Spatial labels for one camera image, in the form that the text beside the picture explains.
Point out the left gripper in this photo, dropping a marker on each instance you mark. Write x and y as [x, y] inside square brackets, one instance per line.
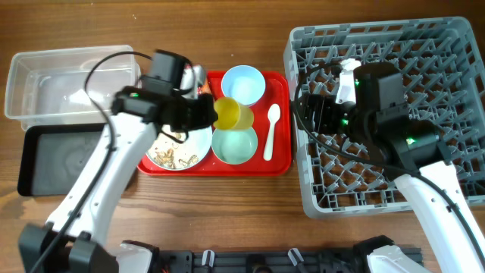
[211, 115]

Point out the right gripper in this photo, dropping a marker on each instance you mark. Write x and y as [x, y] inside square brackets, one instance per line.
[326, 105]

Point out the yellow cup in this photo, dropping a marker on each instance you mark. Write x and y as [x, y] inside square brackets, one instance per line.
[232, 115]

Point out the white plastic spoon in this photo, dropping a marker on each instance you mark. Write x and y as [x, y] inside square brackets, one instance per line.
[274, 114]

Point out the green bowl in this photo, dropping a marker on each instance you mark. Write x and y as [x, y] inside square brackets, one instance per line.
[234, 147]

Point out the light blue bowl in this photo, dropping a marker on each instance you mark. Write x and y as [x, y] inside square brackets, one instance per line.
[244, 83]

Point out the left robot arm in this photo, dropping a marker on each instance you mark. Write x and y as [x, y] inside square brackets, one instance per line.
[73, 238]

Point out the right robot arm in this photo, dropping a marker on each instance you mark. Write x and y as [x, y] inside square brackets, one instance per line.
[412, 154]

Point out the grey dishwasher rack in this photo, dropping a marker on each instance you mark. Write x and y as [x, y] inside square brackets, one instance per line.
[443, 78]

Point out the orange carrot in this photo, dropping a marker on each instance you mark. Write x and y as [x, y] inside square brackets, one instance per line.
[206, 88]

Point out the light blue plate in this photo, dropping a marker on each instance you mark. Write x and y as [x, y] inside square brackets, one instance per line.
[172, 156]

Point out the red serving tray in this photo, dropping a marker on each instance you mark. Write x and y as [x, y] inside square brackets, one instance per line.
[210, 166]

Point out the black tray bin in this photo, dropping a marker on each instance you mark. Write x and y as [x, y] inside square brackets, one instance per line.
[54, 156]

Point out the clear plastic bin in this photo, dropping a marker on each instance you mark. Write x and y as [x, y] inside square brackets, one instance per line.
[47, 87]

